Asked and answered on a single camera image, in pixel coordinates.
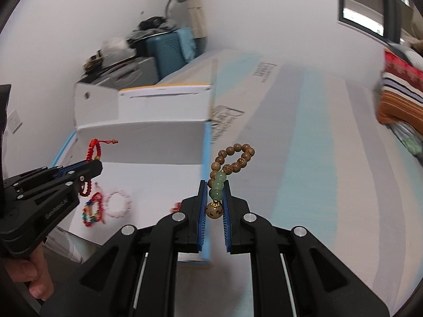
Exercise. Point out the white wall switch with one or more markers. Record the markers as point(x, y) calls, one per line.
point(14, 121)

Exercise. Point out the white and blue cardboard box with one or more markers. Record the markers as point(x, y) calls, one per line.
point(148, 145)

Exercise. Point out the blue appliance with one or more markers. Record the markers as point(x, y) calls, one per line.
point(170, 54)

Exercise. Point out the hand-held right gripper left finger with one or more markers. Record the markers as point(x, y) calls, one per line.
point(201, 218)

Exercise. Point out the striped orange pillow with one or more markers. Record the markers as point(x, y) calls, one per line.
point(401, 92)

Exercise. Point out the floral pillow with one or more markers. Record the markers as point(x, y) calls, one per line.
point(409, 145)

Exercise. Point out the black clutter pile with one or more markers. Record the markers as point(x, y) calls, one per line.
point(150, 24)

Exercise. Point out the white plastic bag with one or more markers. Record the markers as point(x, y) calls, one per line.
point(114, 46)

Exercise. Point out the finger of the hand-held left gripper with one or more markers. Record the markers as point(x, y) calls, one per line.
point(86, 171)
point(49, 170)

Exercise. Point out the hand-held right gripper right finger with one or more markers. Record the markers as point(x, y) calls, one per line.
point(227, 219)

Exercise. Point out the striped bed mattress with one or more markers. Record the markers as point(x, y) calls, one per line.
point(314, 171)

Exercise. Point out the grey suitcase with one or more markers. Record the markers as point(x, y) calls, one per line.
point(125, 71)

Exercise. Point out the person's left hand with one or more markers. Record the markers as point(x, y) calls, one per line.
point(36, 274)

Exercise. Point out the beige curtain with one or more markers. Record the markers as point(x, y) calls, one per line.
point(195, 3)

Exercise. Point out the window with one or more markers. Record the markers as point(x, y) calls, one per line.
point(370, 6)

